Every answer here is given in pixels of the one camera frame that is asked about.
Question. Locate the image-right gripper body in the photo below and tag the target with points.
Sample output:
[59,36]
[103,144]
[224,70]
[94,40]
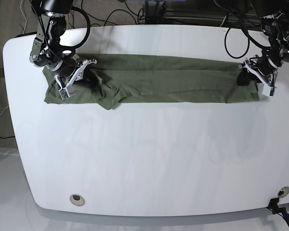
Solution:
[263,69]

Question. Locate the table cable grommet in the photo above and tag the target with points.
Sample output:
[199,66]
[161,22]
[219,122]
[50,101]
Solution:
[283,192]
[77,200]

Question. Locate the olive green T-shirt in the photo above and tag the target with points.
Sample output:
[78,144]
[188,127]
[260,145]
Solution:
[127,78]

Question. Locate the black clamp with cable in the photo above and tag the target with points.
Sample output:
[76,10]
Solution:
[276,210]

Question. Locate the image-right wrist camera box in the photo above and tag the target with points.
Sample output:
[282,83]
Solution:
[268,90]

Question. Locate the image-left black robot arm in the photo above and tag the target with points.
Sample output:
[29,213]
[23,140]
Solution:
[47,48]

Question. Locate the aluminium frame rail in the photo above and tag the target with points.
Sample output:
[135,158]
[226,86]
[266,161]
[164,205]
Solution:
[186,12]

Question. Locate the left table cable grommet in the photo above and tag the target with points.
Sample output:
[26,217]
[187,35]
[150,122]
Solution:
[77,200]

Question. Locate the right table cable grommet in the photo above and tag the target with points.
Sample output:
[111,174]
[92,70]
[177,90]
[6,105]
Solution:
[283,192]

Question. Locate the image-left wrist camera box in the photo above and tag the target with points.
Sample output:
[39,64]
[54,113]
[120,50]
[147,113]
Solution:
[66,92]

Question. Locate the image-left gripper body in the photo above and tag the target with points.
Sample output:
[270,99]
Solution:
[64,72]

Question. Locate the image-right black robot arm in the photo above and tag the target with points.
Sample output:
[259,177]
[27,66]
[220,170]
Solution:
[274,23]

